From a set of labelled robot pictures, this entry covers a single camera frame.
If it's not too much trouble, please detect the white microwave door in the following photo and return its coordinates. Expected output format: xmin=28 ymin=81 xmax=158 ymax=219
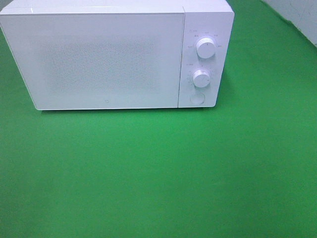
xmin=0 ymin=13 xmax=184 ymax=110

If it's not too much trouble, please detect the green table cloth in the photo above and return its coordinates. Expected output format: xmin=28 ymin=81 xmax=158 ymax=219
xmin=0 ymin=0 xmax=317 ymax=238

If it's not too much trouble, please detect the white timer knob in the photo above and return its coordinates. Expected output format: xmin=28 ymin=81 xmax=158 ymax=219
xmin=193 ymin=69 xmax=211 ymax=88

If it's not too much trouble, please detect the upper white power knob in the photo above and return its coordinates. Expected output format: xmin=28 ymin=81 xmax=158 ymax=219
xmin=196 ymin=37 xmax=216 ymax=59

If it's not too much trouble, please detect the round white door release button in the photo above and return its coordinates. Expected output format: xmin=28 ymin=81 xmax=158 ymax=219
xmin=190 ymin=93 xmax=205 ymax=105

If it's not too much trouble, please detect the white microwave oven body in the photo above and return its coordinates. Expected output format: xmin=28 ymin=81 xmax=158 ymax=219
xmin=0 ymin=0 xmax=234 ymax=108

